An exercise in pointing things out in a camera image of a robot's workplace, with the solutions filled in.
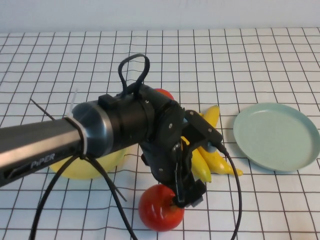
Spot white zip tie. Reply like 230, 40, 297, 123
66, 88, 89, 161

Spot black zip tie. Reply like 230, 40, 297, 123
30, 98, 128, 203

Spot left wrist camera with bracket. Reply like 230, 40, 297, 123
181, 109, 224, 154

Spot yellow banana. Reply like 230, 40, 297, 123
197, 104, 244, 176
181, 136, 213, 185

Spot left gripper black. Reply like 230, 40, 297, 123
141, 139, 207, 208

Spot left black looped cable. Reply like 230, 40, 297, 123
118, 53, 151, 101

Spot red apple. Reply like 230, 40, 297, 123
138, 184, 185, 232
153, 88, 175, 101

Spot pale blue-green round plate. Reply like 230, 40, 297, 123
232, 102, 320, 173

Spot yellow round plate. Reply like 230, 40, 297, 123
48, 146, 131, 181

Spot white grid-patterned tablecloth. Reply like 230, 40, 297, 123
0, 27, 320, 240

